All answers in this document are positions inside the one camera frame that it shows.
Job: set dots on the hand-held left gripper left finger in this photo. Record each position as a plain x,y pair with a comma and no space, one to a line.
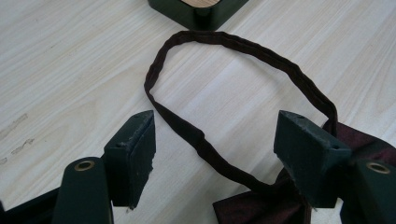
132,155

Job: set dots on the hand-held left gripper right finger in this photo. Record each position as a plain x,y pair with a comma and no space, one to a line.
306,155

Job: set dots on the dark maroon bow tie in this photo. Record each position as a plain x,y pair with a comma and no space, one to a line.
186,130

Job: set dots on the black rack with wooden base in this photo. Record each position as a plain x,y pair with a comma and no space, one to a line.
186,15

